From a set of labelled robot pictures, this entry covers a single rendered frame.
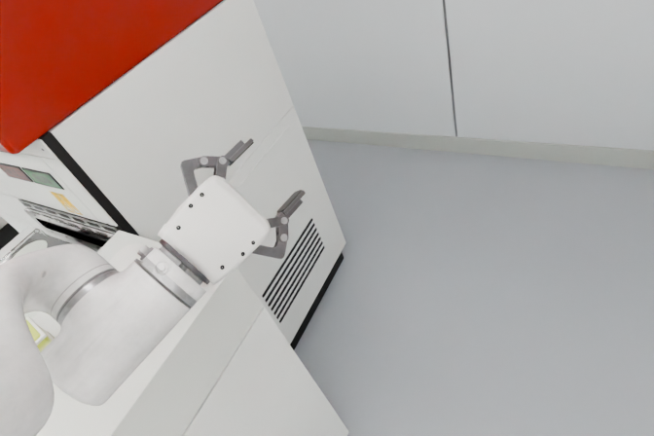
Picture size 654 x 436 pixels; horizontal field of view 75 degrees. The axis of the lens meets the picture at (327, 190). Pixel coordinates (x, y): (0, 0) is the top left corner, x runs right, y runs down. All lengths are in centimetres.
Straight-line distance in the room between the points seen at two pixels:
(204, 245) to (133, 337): 12
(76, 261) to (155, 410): 35
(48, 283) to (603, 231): 189
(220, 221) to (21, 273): 19
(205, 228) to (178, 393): 38
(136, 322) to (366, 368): 129
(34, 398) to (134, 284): 15
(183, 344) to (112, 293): 30
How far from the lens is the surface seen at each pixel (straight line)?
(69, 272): 52
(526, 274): 187
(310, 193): 162
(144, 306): 49
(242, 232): 52
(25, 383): 40
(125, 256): 82
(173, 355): 78
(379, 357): 172
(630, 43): 200
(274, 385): 105
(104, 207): 104
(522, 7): 195
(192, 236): 51
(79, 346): 51
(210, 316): 81
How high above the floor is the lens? 152
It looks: 40 degrees down
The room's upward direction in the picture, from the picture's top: 21 degrees counter-clockwise
